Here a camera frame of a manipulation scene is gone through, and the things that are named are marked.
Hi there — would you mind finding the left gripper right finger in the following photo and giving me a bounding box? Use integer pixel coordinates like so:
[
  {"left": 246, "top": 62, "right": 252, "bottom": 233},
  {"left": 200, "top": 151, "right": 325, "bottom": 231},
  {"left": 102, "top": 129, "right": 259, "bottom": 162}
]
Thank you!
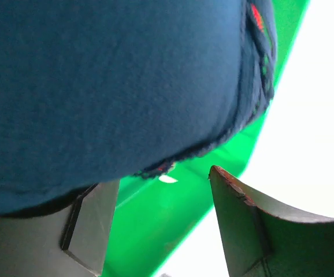
[{"left": 209, "top": 166, "right": 334, "bottom": 276}]

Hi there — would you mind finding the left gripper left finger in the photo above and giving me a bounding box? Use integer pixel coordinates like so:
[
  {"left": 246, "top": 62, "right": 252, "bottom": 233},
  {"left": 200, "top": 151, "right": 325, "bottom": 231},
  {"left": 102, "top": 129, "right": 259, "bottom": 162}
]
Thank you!
[{"left": 0, "top": 181, "right": 120, "bottom": 276}]

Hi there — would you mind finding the navy blue bra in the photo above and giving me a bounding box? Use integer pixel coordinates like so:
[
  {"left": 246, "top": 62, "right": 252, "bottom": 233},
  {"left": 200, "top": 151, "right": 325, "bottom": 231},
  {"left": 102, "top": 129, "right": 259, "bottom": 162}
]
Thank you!
[{"left": 0, "top": 1, "right": 277, "bottom": 215}]

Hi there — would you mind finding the green plastic bin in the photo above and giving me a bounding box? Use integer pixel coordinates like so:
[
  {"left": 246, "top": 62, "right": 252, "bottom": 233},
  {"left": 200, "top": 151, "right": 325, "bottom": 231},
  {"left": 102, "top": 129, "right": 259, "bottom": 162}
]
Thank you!
[{"left": 102, "top": 0, "right": 311, "bottom": 277}]

